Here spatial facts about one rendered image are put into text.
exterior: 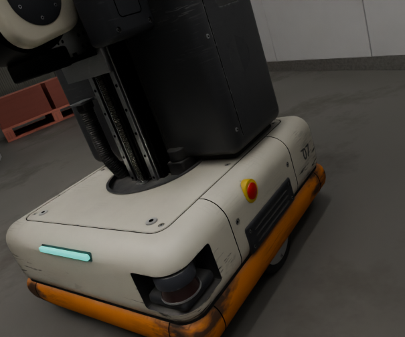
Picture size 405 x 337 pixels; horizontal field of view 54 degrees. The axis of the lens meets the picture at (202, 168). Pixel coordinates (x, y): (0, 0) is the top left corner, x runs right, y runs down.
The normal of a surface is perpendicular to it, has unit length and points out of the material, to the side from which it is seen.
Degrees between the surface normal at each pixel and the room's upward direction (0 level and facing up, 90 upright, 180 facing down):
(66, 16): 90
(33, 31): 90
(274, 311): 0
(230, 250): 90
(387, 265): 0
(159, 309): 0
